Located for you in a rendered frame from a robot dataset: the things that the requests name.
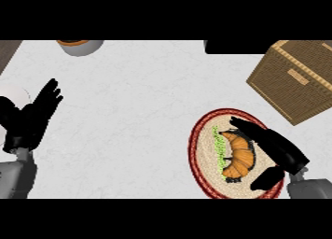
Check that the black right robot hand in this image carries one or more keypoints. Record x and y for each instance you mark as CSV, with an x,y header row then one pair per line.
x,y
277,149

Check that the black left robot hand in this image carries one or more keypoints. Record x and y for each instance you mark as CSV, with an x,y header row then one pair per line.
x,y
29,121

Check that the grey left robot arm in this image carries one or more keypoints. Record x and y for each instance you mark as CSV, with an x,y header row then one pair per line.
x,y
12,174

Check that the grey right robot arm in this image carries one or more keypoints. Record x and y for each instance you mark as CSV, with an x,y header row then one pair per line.
x,y
312,186

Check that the orange croissant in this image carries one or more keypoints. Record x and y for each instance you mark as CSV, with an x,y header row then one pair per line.
x,y
239,155

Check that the round red-rimmed woven placemat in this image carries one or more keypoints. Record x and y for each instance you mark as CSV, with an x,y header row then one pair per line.
x,y
206,155

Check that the brown wicker basket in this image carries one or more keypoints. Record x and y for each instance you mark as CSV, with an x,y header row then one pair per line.
x,y
301,77

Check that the white round plate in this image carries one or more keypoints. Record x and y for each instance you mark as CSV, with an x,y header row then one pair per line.
x,y
3,124

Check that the brown wooden board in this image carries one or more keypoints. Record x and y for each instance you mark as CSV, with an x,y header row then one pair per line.
x,y
0,59

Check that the grey pot with orange rim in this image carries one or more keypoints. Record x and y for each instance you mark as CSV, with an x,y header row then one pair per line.
x,y
79,46

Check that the black appliance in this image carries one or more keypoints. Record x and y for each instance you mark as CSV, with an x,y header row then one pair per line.
x,y
236,46

